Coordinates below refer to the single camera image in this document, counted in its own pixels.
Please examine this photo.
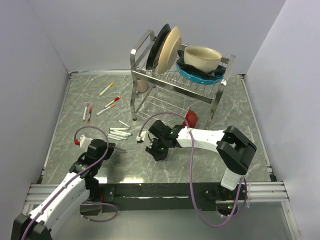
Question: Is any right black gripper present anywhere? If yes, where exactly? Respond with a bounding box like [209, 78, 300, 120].
[146, 137, 170, 162]

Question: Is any grey cap marker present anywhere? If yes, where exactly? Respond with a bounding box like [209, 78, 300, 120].
[107, 135, 123, 141]

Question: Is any light blue cap marker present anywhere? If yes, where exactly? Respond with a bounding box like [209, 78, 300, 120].
[111, 130, 133, 137]

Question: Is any black marker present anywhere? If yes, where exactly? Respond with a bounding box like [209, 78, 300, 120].
[118, 120, 131, 129]

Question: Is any dark red marker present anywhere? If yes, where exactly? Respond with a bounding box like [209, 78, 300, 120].
[87, 104, 93, 124]

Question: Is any pink cap marker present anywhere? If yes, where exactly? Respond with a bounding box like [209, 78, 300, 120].
[82, 102, 89, 122]

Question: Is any red cap marker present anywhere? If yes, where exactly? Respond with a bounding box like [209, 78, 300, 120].
[104, 96, 121, 108]

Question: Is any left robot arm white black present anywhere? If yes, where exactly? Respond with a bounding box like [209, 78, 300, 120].
[10, 139, 116, 240]

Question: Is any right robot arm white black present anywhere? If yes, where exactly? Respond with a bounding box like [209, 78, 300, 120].
[136, 120, 257, 199]

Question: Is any red bowl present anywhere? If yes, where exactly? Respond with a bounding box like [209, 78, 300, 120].
[185, 109, 199, 129]

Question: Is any stainless steel dish rack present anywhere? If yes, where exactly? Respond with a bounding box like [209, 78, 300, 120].
[130, 29, 236, 130]

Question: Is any pink cup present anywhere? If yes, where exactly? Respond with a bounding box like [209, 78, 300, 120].
[136, 78, 149, 94]

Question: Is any black base beam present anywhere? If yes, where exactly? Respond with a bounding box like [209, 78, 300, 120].
[88, 182, 237, 211]

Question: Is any yellow cap marker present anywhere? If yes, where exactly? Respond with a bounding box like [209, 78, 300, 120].
[99, 82, 114, 97]

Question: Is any blue dotted dish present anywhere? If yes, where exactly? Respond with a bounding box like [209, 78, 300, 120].
[176, 65, 224, 85]

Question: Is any beige plate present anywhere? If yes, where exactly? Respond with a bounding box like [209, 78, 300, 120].
[157, 26, 182, 75]

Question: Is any cream ceramic bowl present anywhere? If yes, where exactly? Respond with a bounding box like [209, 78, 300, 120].
[183, 45, 222, 73]

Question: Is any black plate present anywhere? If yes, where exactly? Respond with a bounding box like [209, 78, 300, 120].
[146, 23, 172, 70]

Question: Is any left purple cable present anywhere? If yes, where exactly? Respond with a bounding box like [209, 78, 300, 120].
[21, 125, 120, 240]

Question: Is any aluminium rail frame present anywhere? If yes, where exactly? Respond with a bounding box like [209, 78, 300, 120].
[24, 182, 289, 205]

